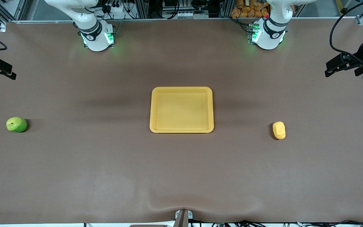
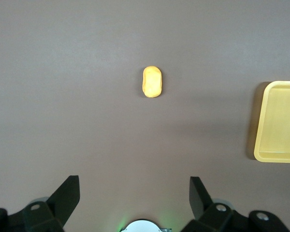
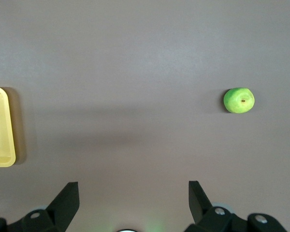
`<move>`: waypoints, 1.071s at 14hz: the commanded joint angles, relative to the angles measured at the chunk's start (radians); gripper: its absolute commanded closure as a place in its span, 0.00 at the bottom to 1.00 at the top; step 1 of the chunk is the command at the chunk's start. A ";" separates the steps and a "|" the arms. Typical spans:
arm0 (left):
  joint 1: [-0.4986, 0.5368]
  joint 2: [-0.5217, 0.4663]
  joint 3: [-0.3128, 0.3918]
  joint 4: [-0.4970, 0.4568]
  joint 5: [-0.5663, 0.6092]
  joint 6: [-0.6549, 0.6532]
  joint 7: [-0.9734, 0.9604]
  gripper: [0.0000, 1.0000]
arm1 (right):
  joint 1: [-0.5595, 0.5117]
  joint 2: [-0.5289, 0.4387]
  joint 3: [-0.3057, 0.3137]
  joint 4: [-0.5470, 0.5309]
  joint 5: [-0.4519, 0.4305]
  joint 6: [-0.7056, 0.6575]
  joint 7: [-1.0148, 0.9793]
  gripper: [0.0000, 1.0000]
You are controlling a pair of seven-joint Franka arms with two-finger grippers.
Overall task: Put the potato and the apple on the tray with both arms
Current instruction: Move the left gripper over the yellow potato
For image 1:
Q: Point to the brown table mat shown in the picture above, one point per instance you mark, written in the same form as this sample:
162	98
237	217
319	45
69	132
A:
181	173

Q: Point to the silver table edge rail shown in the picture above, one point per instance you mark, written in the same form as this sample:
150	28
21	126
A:
181	19

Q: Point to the silver metal clamp bracket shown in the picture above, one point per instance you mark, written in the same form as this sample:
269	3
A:
184	217

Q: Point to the pile of orange bread rolls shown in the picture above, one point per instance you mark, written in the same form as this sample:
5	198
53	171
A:
250	9

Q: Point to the green apple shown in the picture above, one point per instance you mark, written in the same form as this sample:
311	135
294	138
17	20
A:
16	125

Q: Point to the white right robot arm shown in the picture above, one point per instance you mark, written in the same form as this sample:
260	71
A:
95	37

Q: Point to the yellow plastic tray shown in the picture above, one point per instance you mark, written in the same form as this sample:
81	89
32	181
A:
181	110

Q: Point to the white power strip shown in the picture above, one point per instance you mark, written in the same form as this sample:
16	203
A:
115	8

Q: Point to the yellow potato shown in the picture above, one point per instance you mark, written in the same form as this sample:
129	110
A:
279	130

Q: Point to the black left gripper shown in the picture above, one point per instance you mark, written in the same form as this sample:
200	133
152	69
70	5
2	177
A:
361	54

